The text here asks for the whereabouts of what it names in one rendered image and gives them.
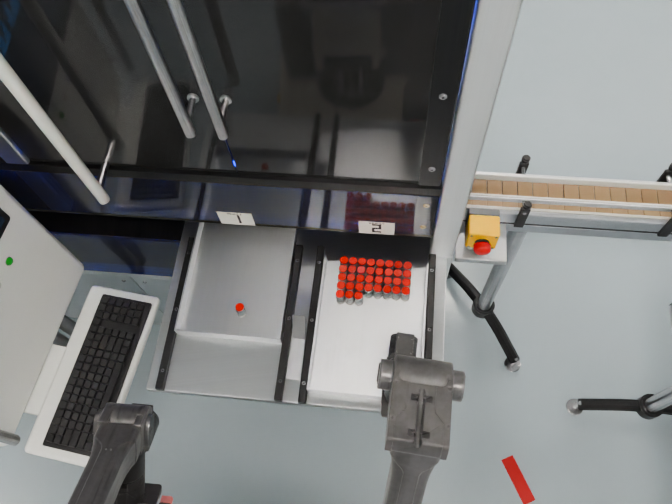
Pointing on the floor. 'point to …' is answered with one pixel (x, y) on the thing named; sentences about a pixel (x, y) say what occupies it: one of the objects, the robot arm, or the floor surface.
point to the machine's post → (473, 115)
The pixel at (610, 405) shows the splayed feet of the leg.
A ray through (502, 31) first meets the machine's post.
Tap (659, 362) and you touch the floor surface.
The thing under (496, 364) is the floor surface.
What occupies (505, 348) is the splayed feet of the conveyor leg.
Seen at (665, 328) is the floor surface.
